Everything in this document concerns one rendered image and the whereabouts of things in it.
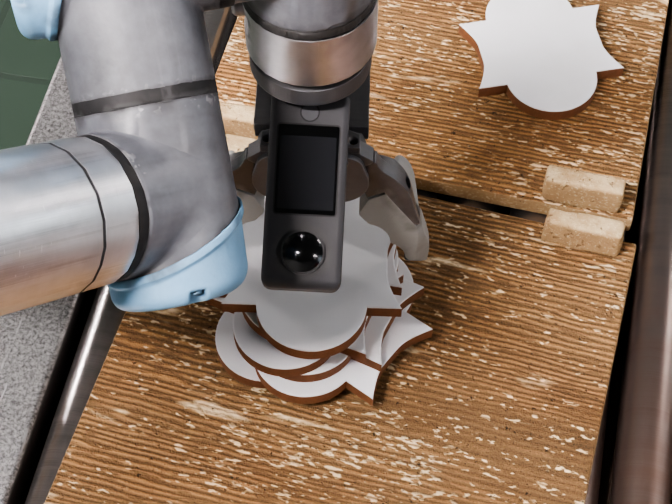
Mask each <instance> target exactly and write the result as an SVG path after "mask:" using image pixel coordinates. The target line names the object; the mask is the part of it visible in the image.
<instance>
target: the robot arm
mask: <svg viewBox="0 0 672 504"><path fill-rule="evenodd" d="M11 5H12V9H13V13H14V16H15V20H16V23H17V26H18V29H19V31H20V32H21V34H22V35H23V36H25V37H26V38H28V39H32V40H38V39H48V40H49V41H56V40H58V43H59V48H60V53H61V58H62V62H63V67H64V72H65V77H66V81H67V86H68V91H69V96H70V100H71V105H72V109H73V114H74V120H75V125H76V131H77V136H76V137H70V138H62V139H56V140H51V141H45V142H40V143H35V144H29V145H24V146H18V147H13V148H7V149H2V150H0V316H3V315H6V314H10V313H13V312H16V311H20V310H23V309H27V308H30V307H33V306H37V305H40V304H44V303H47V302H51V301H54V300H57V299H61V298H64V297H68V296H71V295H74V294H78V293H81V292H85V291H88V290H91V289H95V288H98V287H102V286H105V285H107V286H108V288H109V292H110V296H111V300H112V302H113V303H114V305H115V306H116V307H117V308H119V309H121V310H123V311H127V312H148V311H157V310H164V309H170V308H176V307H181V306H186V305H189V304H192V303H196V302H201V301H207V300H210V299H214V298H217V297H220V296H223V295H225V294H228V293H230V292H232V291H234V290H235V289H237V288H238V287H239V286H240V285H241V284H242V283H243V281H244V280H245V277H246V275H247V271H248V261H247V254H246V247H245V240H244V233H243V226H242V225H243V224H245V223H247V222H251V221H255V220H256V219H257V218H258V217H260V216H261V215H262V214H263V213H264V203H265V215H264V232H263V250H262V267H261V281H262V284H263V285H264V287H265V288H267V289H269V290H284V291H303V292H322V293H334V292H336V291H337V290H338V289H339V288H340V285H341V276H342V256H343V237H344V217H345V202H348V201H352V200H354V199H357V198H359V197H360V201H359V215H360V217H362V218H363V219H364V220H365V221H366V222H367V223H368V224H371V225H375V226H377V227H379V228H381V229H383V230H384V231H385V232H386V233H387V234H388V235H389V238H390V242H391V243H392V244H394V245H396V246H398V247H400V248H401V249H402V250H403V251H404V259H405V260H408V261H422V260H424V261H425V260H426V259H427V257H428V252H429V232H428V228H427V224H426V221H425V219H424V216H423V213H422V209H421V208H420V207H419V202H418V195H417V188H416V181H415V174H414V171H413V168H412V166H411V164H410V163H409V161H408V160H407V159H406V158H405V157H403V156H402V155H397V156H396V157H395V158H394V159H393V158H391V157H388V156H384V155H380V154H378V152H377V151H374V148H373V147H372V146H370V145H368V144H367V143H366V140H365V139H368V138H369V104H370V68H371V63H372V55H373V53H374V49H375V46H376V42H377V22H378V0H11ZM230 6H231V10H232V13H233V14H234V15H235V16H245V19H244V27H245V39H246V47H247V50H248V52H249V61H250V68H251V72H252V74H253V76H254V78H255V80H256V81H257V86H256V98H255V110H254V121H253V127H254V130H255V136H258V139H257V140H255V141H253V142H251V143H249V144H248V147H246V148H245V149H244V151H239V152H235V151H232V150H231V151H229V150H228V144H227V139H226V134H225V128H224V123H223V118H222V113H221V107H220V102H219V97H218V91H217V85H216V80H215V79H216V78H215V72H214V67H213V62H212V56H211V51H210V46H209V40H208V35H207V30H206V25H205V19H204V14H203V13H204V11H210V10H215V9H219V8H225V7H230ZM265 196H266V198H265Z"/></svg>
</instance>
